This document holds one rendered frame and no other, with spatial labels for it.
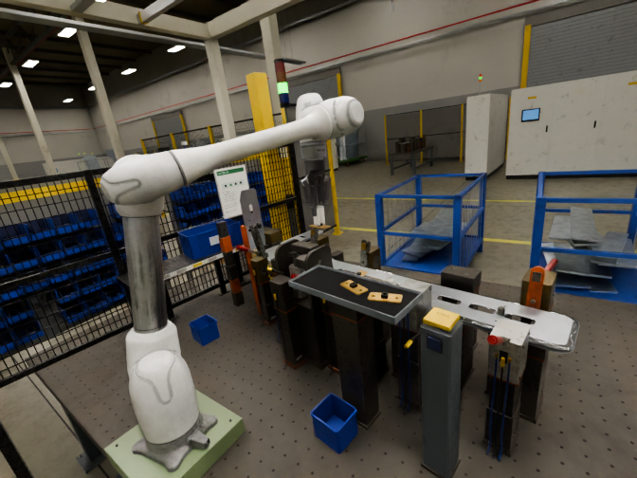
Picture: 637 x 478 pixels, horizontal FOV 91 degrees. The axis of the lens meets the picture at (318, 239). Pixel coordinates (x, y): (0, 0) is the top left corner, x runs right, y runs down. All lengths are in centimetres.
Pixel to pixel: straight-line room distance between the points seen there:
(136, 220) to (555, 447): 134
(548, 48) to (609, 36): 158
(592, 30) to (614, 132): 660
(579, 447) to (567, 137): 796
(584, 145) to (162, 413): 868
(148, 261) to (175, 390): 39
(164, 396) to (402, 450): 68
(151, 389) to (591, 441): 120
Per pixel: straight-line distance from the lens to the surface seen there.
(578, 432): 126
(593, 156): 892
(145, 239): 108
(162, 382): 102
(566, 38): 1494
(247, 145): 94
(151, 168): 90
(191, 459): 113
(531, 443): 119
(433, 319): 75
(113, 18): 554
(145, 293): 112
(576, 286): 318
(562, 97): 880
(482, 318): 107
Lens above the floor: 157
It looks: 18 degrees down
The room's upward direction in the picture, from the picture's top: 7 degrees counter-clockwise
